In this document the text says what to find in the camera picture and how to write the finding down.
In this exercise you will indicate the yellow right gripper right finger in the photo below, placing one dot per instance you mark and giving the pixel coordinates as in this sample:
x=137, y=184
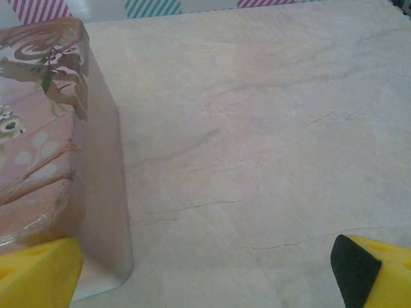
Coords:
x=379, y=279

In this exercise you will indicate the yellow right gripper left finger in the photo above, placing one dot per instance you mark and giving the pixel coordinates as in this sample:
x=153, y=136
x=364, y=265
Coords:
x=35, y=276

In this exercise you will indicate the pink decorated storage box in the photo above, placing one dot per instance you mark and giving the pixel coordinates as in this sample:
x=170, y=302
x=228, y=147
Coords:
x=48, y=134

